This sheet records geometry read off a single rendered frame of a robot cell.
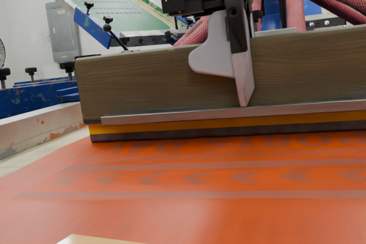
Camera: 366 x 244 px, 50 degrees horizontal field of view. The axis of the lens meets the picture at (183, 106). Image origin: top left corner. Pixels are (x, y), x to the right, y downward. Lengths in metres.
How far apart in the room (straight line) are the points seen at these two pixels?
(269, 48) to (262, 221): 0.21
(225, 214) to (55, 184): 0.15
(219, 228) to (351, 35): 0.24
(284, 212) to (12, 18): 5.97
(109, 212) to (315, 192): 0.13
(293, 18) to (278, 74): 0.77
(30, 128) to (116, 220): 0.29
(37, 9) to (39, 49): 0.54
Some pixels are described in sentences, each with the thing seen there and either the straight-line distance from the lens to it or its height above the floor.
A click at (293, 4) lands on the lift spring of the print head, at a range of 1.21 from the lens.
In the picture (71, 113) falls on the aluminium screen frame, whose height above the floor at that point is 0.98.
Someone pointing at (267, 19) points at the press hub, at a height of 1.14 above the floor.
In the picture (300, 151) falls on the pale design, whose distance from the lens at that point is 0.34.
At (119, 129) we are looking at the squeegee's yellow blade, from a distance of 0.45.
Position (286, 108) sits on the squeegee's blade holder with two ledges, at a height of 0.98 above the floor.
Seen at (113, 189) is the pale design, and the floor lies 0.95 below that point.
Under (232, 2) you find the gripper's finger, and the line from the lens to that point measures 0.36.
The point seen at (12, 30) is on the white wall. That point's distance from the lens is 6.13.
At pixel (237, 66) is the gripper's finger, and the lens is 0.37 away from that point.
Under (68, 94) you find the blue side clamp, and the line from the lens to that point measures 0.65.
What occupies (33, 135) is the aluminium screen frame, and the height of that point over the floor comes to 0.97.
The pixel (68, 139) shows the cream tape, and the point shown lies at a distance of 0.52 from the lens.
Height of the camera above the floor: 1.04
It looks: 7 degrees down
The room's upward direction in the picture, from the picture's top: 6 degrees counter-clockwise
